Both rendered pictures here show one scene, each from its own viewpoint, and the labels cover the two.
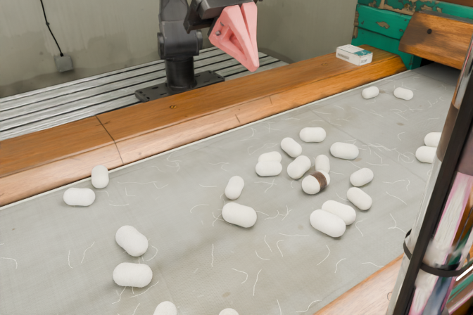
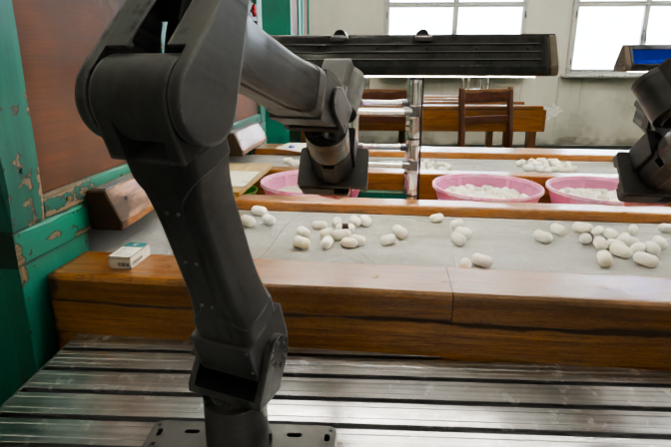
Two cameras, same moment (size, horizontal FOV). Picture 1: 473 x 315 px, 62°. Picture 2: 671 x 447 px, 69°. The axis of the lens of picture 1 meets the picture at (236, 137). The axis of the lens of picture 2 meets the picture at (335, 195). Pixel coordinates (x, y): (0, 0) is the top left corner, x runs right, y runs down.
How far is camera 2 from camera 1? 1.16 m
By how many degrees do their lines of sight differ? 120
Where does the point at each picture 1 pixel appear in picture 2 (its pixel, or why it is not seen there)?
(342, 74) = not seen: hidden behind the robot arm
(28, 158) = (517, 275)
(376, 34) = (50, 253)
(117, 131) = (439, 272)
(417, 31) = (121, 204)
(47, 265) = (502, 250)
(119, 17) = not seen: outside the picture
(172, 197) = (423, 252)
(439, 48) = (140, 204)
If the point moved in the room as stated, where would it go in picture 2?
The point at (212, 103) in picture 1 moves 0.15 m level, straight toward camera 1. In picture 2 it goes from (337, 267) to (387, 239)
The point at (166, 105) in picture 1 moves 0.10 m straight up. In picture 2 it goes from (377, 279) to (379, 213)
